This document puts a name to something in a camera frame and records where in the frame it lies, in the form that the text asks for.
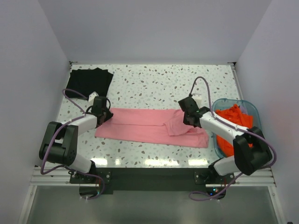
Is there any clear blue plastic basket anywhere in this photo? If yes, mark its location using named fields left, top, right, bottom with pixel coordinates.
left=212, top=98, right=261, bottom=158

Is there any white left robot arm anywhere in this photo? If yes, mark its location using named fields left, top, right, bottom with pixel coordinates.
left=39, top=96, right=113, bottom=183

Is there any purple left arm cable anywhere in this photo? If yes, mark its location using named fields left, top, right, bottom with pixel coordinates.
left=40, top=88, right=106, bottom=200

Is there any orange t-shirt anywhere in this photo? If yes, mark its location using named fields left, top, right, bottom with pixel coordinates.
left=215, top=104, right=254, bottom=157

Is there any black folded t-shirt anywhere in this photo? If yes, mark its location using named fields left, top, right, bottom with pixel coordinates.
left=66, top=68, right=113, bottom=97

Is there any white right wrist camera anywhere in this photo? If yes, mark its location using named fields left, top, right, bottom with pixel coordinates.
left=192, top=94, right=202, bottom=108

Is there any pink t-shirt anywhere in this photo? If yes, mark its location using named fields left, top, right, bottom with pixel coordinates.
left=95, top=108, right=209, bottom=148

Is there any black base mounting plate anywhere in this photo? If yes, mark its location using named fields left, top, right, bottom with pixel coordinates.
left=68, top=168, right=235, bottom=198

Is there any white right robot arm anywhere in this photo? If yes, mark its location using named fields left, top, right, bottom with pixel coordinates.
left=178, top=96, right=277, bottom=183

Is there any aluminium frame rail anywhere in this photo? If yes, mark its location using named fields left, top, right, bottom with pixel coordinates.
left=29, top=168, right=276, bottom=187

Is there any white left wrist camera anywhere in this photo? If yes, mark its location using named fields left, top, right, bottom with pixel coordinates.
left=88, top=91, right=98, bottom=103

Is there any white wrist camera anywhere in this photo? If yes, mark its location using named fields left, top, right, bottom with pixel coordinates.
left=192, top=94, right=202, bottom=108
left=88, top=91, right=98, bottom=103

